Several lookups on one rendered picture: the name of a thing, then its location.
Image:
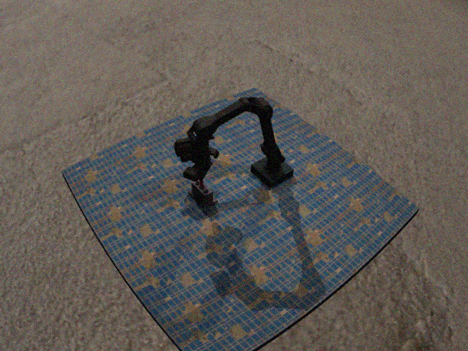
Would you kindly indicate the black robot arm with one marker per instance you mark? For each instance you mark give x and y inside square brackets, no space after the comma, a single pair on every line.
[205,126]

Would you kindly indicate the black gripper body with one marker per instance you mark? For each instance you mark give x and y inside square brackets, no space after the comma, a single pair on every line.
[201,160]

